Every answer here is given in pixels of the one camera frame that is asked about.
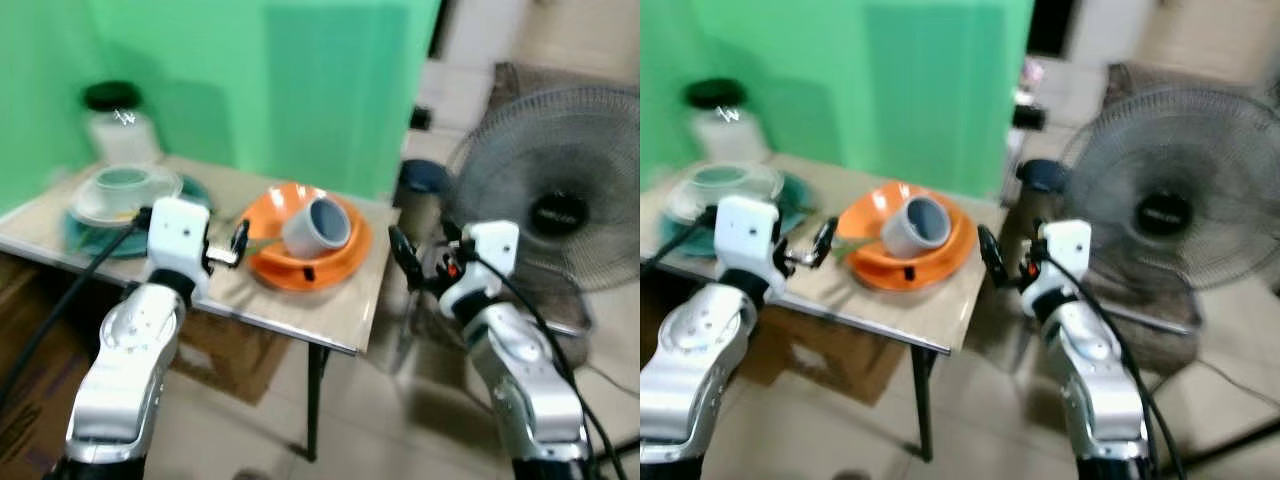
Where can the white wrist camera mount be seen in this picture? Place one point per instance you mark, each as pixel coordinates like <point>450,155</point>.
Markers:
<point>745,235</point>
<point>1066,255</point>
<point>178,235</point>
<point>490,248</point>

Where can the grey bin with dark lid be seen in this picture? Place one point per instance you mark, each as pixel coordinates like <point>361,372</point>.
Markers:
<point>420,195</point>
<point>1040,190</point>

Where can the black standing fan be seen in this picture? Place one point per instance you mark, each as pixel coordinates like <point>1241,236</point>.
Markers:
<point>1190,150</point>
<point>585,150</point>

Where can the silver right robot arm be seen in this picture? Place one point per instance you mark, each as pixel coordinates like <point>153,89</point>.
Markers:
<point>1100,375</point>
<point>525,370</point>

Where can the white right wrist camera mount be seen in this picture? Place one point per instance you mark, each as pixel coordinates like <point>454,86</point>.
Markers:
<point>490,248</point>
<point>1066,255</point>

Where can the clear glass bowl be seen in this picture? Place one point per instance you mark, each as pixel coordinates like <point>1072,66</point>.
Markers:
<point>110,200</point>
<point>700,195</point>

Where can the beige table with black legs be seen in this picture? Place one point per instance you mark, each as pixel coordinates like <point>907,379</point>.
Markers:
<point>930,318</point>
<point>320,318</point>

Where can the green backdrop cloth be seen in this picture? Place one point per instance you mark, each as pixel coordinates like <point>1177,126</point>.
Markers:
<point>270,80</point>
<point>870,80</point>

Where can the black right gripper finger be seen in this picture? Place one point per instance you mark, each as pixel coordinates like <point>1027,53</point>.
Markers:
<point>403,255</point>
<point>990,250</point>

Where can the orange plate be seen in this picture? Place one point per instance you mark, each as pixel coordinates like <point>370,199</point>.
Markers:
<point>920,270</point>
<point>330,265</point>

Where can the clear jar with black lid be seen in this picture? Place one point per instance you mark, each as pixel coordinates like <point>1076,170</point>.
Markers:
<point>725,130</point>
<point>122,135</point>

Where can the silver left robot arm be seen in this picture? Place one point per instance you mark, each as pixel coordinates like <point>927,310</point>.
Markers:
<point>125,360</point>
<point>695,360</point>

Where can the teal plate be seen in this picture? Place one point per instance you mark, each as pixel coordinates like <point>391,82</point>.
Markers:
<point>95,238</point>
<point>685,235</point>

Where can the grey cup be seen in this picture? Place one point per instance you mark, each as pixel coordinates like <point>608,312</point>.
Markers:
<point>908,235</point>
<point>312,235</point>

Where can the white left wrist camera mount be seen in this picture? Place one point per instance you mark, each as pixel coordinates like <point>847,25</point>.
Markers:
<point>745,235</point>
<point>178,235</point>

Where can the small brown cardboard box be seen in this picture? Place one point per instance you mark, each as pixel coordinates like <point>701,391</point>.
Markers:
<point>235,355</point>
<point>835,355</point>

